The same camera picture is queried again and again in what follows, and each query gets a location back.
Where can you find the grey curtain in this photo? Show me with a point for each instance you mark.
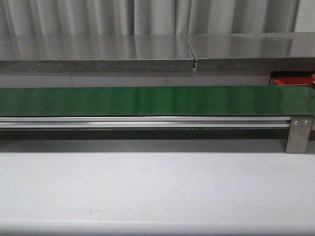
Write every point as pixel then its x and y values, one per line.
pixel 156 17

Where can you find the aluminium conveyor frame rail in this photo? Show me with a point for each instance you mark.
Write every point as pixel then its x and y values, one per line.
pixel 158 122

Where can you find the grey stone counter slab left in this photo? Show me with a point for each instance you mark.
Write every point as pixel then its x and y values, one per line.
pixel 95 54

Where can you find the grey stone counter slab right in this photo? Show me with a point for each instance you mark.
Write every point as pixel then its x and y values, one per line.
pixel 288 51

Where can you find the red plastic tray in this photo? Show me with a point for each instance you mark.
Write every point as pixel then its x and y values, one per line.
pixel 299 81

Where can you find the red mushroom push button switch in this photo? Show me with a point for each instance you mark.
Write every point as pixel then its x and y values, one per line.
pixel 313 82

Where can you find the green conveyor belt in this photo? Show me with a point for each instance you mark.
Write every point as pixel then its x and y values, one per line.
pixel 159 101

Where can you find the grey stone counter slab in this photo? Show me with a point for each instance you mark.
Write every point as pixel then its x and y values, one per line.
pixel 288 51
pixel 95 54

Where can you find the steel conveyor support bracket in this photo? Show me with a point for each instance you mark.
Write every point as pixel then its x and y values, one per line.
pixel 299 132

